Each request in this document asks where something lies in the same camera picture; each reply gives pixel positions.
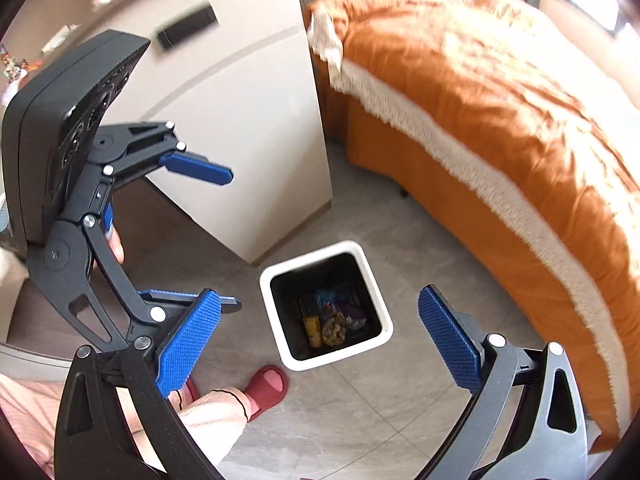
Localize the white lace bed trim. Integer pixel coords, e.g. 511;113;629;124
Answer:
306;7;621;421

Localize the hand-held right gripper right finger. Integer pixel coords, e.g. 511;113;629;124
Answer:
417;284;591;480

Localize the red slipper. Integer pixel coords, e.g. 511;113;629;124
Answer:
247;365;289;423

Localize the bed with orange cover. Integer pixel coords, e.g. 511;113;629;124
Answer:
304;0;640;456

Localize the blue wrapper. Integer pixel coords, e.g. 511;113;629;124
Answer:
315;287;351;311

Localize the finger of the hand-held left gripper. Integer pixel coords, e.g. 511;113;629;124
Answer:
26;214;242;356
87;120;234;196

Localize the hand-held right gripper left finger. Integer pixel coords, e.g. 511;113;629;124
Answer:
54;289;223;480

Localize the white bedside cabinet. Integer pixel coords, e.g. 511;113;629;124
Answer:
10;0;334;266

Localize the person's pink trouser leg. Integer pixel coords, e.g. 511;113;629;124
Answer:
0;372;68;480
125;386;253;480

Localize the person's left hand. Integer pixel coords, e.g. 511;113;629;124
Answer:
106;225;125;266

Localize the white square trash bin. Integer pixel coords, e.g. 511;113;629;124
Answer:
259;240;394;372

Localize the yellow packet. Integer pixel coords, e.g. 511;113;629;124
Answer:
303;316;323;348

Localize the black cabinet handle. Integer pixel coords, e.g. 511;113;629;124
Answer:
156;2;219;52

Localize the person's left forearm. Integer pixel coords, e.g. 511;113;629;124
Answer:
0;247;30;311

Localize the patterned wrapper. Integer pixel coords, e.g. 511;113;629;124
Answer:
322;312;351;347

